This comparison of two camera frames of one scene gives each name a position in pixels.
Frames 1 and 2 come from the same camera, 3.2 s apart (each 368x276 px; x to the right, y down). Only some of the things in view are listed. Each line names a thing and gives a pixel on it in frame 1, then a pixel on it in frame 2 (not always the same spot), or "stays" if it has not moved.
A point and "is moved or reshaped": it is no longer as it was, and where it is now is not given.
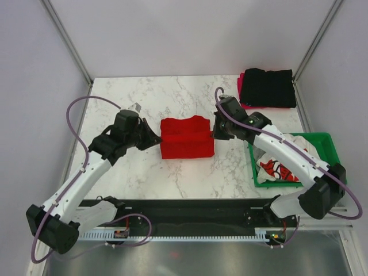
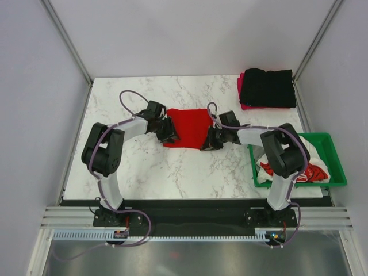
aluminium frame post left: (68, 41) stays
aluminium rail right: (332, 221) stays
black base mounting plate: (198, 215) stays
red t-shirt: (186, 138) is moved or reshaped
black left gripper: (151, 139) -> (169, 133)
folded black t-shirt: (272, 88) stays
